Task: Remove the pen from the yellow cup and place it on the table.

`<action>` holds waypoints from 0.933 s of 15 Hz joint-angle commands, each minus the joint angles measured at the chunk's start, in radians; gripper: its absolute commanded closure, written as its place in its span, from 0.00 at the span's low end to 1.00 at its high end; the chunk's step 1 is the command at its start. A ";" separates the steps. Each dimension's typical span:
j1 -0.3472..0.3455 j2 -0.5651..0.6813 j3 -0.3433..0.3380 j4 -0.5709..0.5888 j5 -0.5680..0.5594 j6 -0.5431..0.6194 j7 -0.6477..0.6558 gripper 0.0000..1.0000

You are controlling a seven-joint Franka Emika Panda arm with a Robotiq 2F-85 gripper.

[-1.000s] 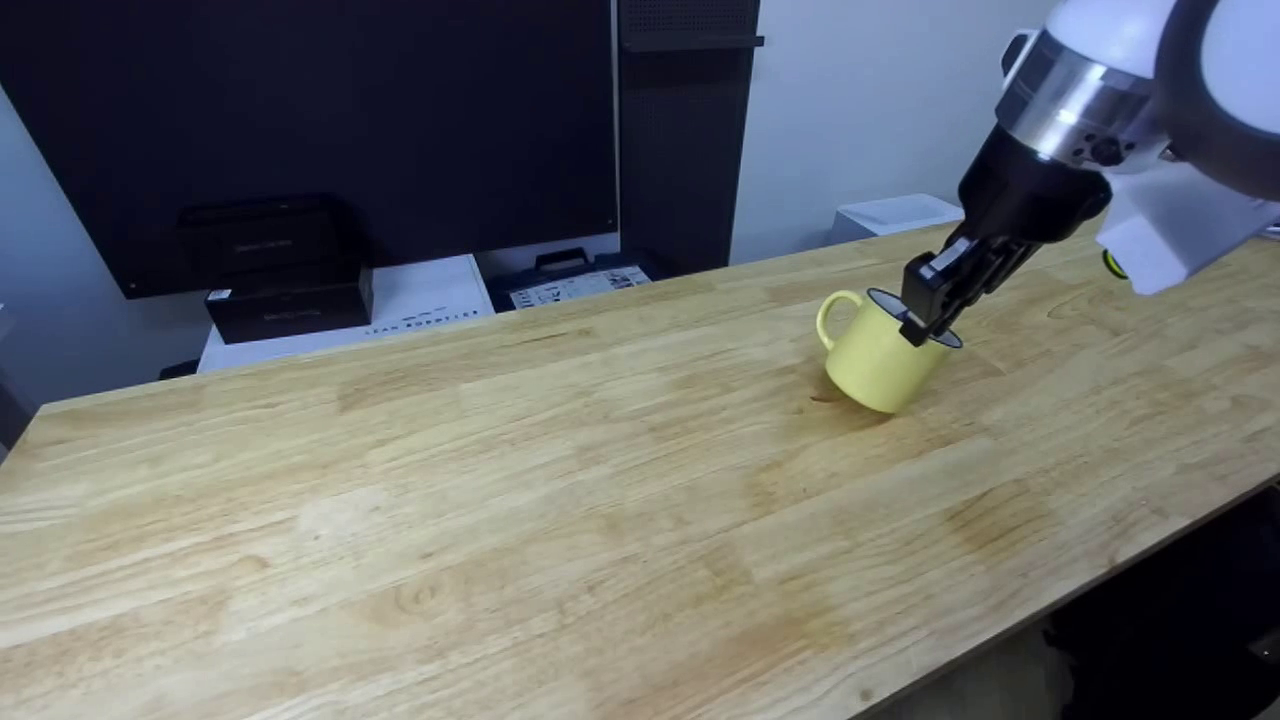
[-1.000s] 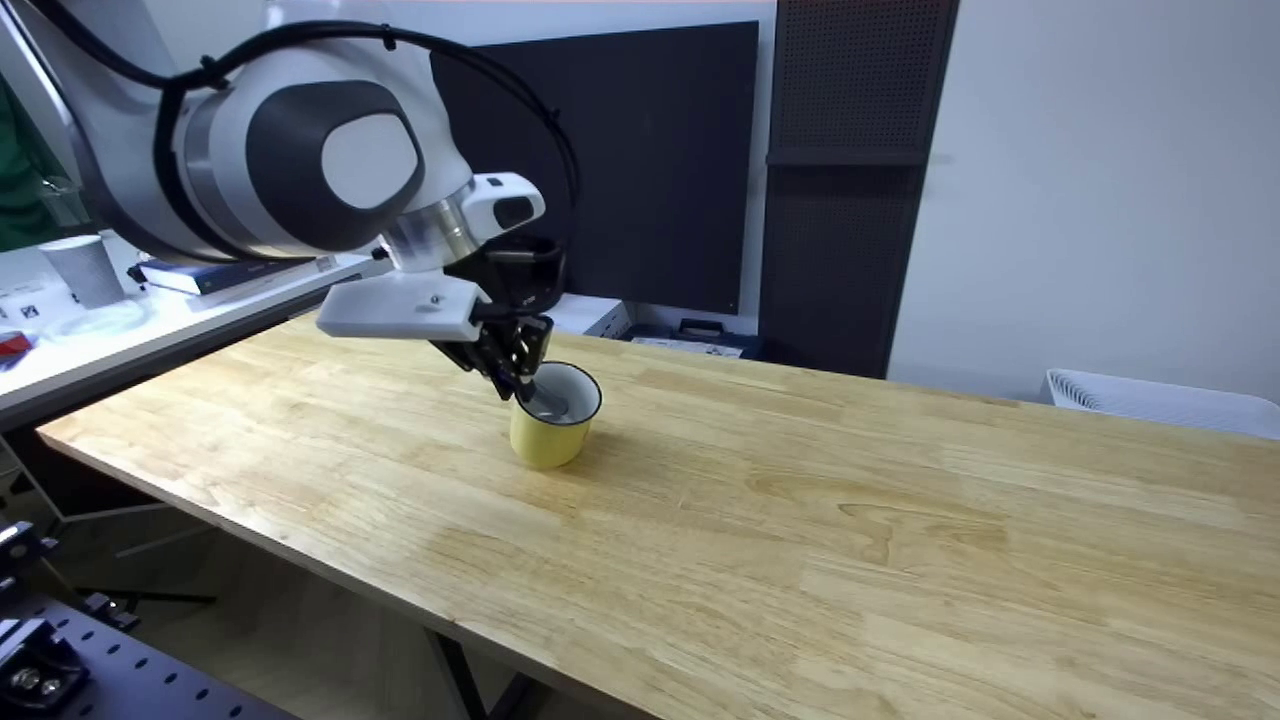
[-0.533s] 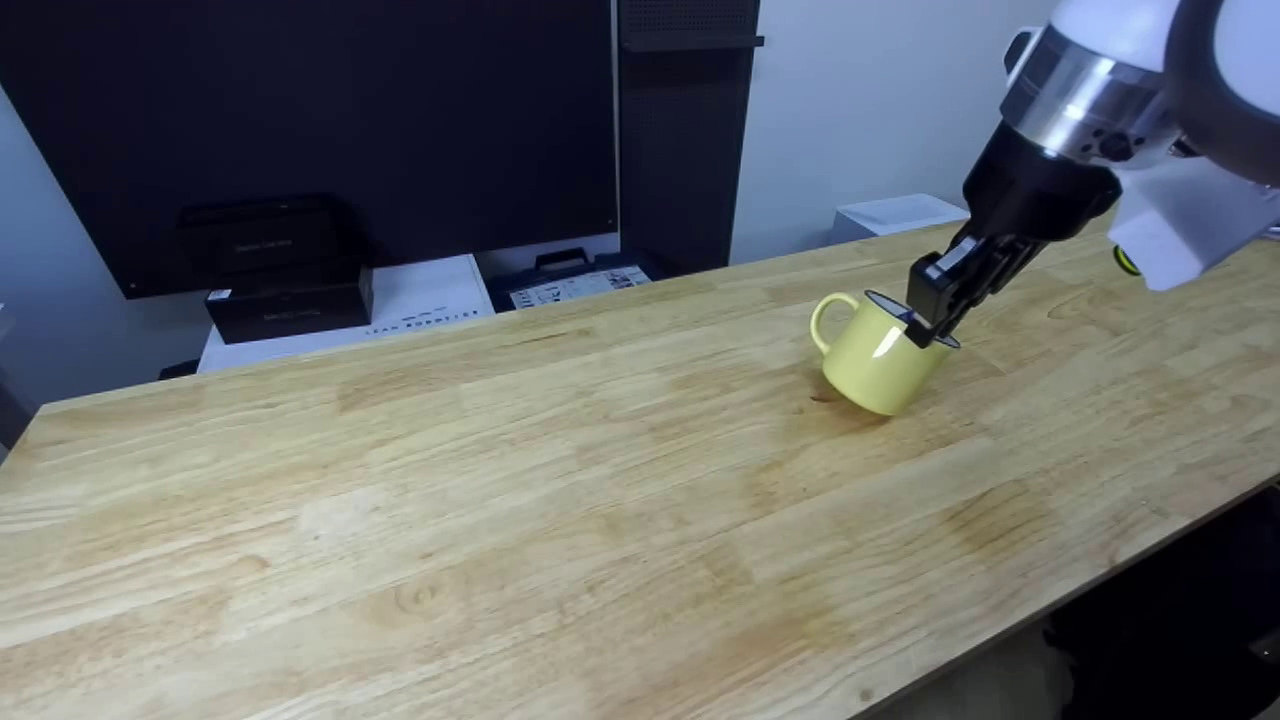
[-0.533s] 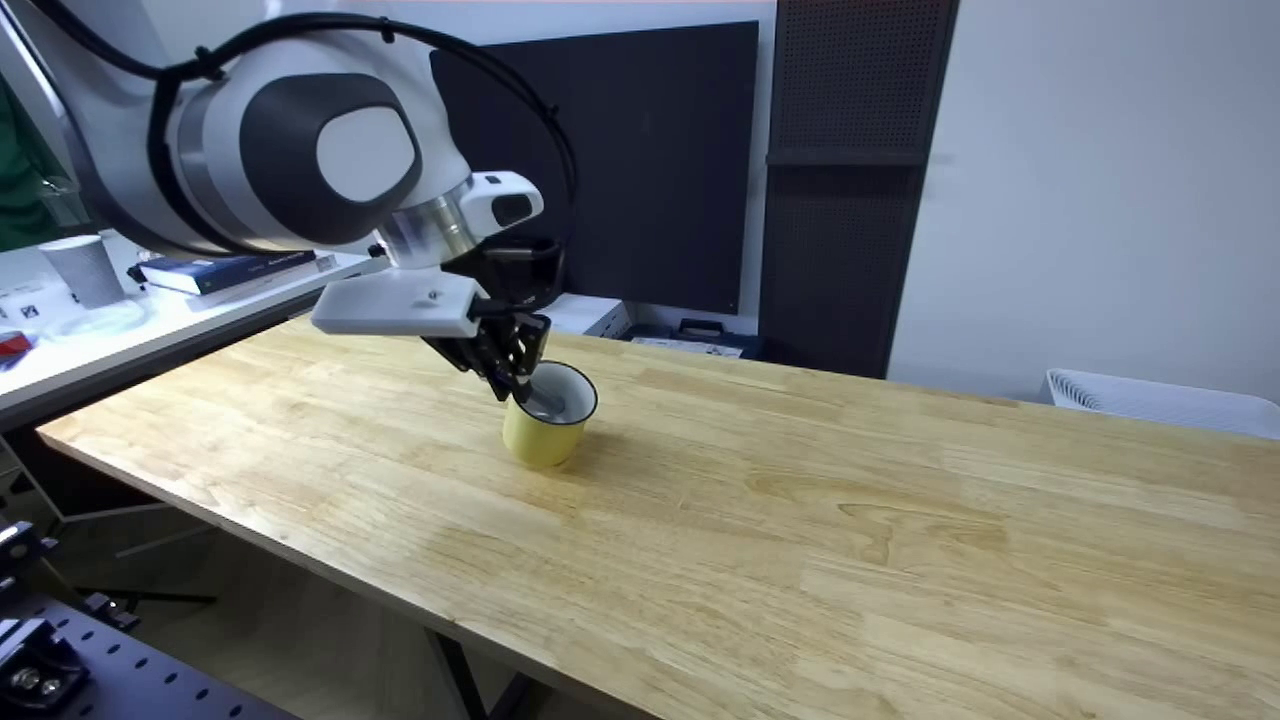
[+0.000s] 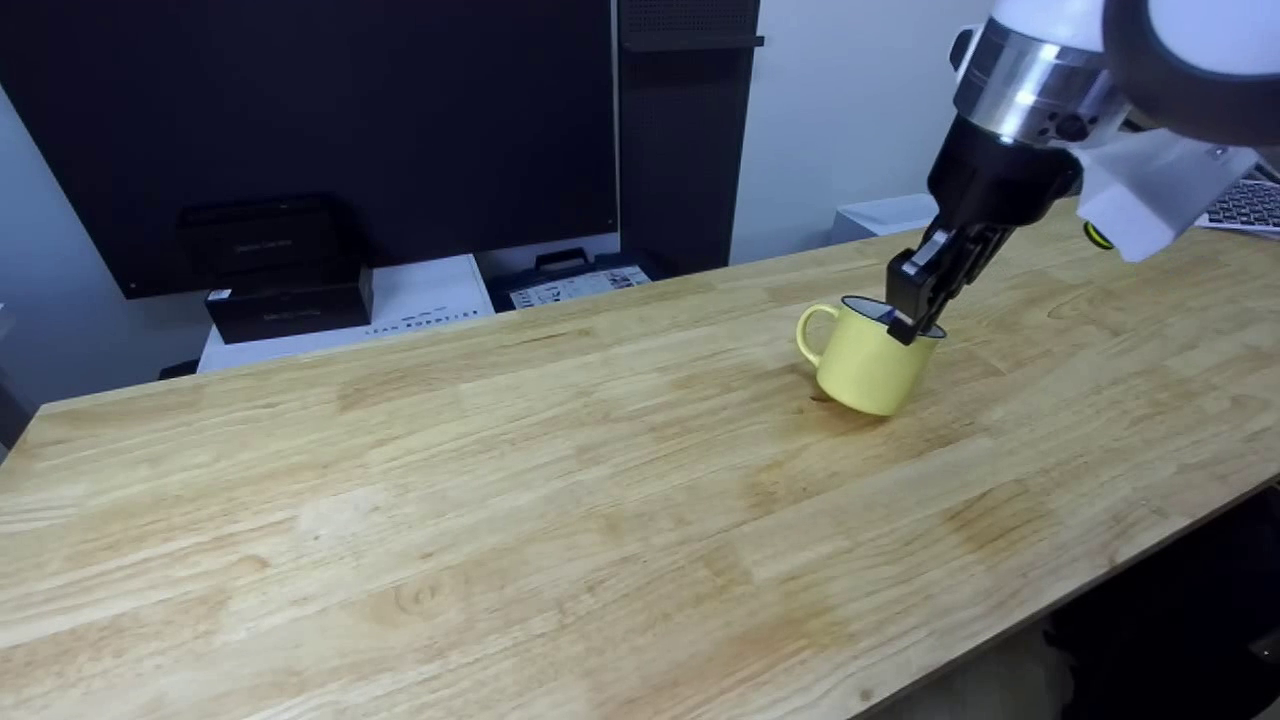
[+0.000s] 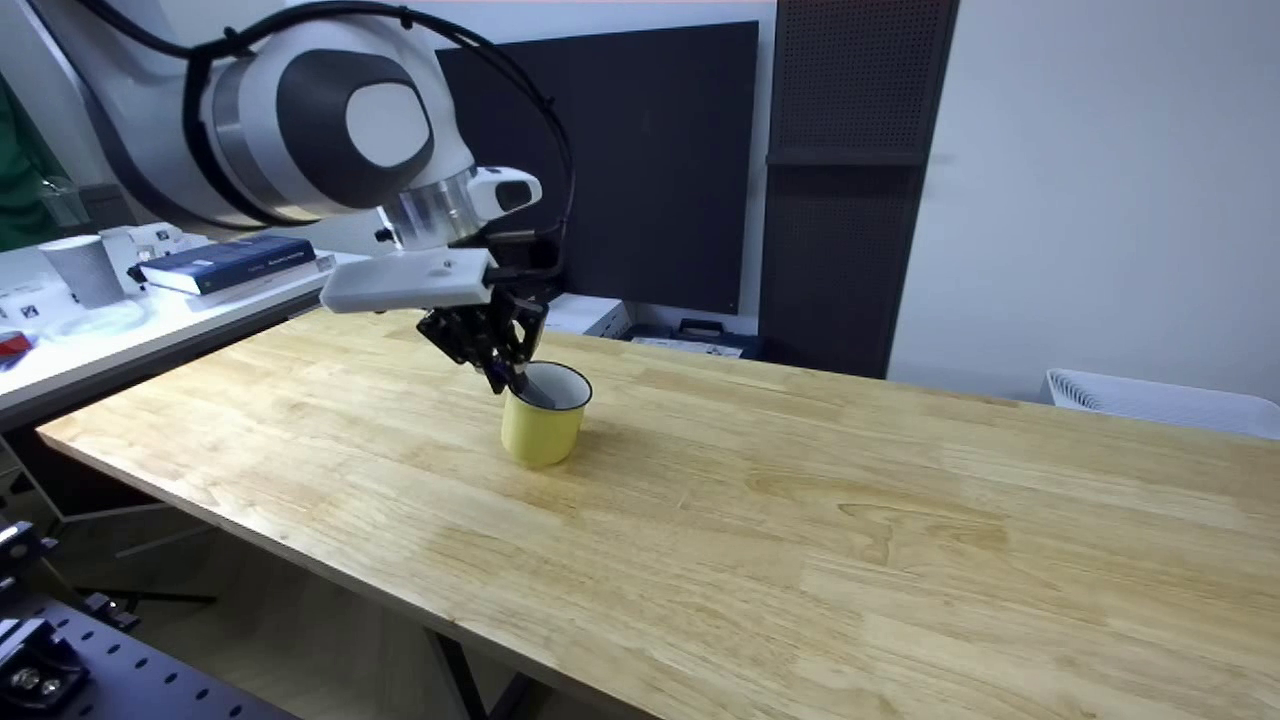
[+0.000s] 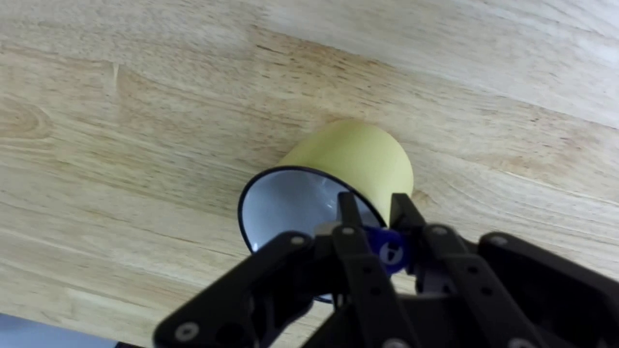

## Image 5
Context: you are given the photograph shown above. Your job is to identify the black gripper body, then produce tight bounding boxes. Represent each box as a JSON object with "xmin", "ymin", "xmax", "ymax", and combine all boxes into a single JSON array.
[{"xmin": 925, "ymin": 116, "xmax": 1088, "ymax": 251}]

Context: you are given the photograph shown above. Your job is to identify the yellow enamel cup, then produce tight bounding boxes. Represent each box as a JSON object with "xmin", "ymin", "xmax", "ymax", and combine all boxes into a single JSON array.
[{"xmin": 790, "ymin": 291, "xmax": 951, "ymax": 420}]

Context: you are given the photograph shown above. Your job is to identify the white plastic bin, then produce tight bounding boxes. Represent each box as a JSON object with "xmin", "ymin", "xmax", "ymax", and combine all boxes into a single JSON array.
[{"xmin": 832, "ymin": 194, "xmax": 942, "ymax": 248}]

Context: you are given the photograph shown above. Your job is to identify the black keyboard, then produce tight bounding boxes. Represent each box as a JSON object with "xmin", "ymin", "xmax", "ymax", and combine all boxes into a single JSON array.
[{"xmin": 1196, "ymin": 163, "xmax": 1280, "ymax": 241}]

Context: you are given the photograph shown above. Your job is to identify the dark brown cabinet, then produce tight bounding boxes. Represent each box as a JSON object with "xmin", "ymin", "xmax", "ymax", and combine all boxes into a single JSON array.
[{"xmin": 611, "ymin": 0, "xmax": 762, "ymax": 279}]

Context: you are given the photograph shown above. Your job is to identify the black monitor screen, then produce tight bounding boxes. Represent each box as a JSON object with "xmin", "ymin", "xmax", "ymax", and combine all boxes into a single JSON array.
[{"xmin": 0, "ymin": 0, "xmax": 625, "ymax": 304}]

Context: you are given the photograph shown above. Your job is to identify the black box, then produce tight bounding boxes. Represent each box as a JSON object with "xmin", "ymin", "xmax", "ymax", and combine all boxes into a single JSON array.
[{"xmin": 176, "ymin": 194, "xmax": 377, "ymax": 350}]

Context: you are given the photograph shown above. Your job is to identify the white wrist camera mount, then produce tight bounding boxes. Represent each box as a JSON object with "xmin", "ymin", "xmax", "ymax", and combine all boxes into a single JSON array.
[{"xmin": 1071, "ymin": 123, "xmax": 1263, "ymax": 266}]

